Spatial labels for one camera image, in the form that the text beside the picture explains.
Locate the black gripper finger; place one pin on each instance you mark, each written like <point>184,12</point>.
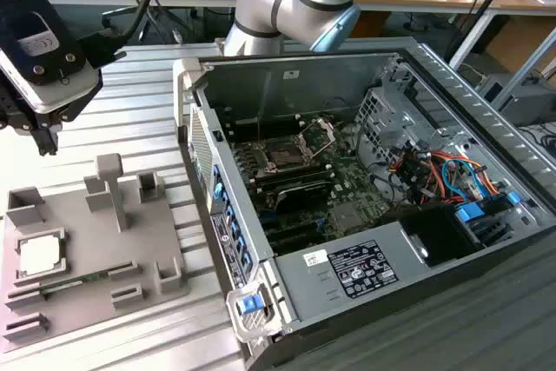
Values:
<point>52,141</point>
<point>17,117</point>

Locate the silver-topped CPU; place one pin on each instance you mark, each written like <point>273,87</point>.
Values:
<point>40,256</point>

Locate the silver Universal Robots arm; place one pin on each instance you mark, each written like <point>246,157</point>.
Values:
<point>269,1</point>

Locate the CPU socket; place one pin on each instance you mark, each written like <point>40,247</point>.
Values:
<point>282,156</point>

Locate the black RAM slot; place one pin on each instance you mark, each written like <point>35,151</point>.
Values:
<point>289,173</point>
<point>299,180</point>

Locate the black office chair base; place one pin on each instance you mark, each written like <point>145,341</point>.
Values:
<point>115,15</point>

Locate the grey plastic parts rack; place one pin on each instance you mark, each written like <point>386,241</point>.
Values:
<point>143,232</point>

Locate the green RAM stick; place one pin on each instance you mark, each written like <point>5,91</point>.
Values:
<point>93,277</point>

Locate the open grey PC case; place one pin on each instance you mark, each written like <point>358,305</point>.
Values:
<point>299,75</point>

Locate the blue case release latch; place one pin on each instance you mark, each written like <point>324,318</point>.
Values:
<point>249,305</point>

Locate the grey labelled power supply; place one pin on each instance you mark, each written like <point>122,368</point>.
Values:
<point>295,284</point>

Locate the grey chipset heatsink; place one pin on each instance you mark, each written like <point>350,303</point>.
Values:
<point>349,216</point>

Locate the green motherboard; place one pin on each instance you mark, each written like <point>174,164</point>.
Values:
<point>360,188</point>

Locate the metal disk bay cage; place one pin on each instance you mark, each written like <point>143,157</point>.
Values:
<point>378,127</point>

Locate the blue disk carrier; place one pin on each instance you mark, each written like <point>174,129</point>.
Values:
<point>469,213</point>

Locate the grey desktop computer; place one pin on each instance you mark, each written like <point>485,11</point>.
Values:
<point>530,101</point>

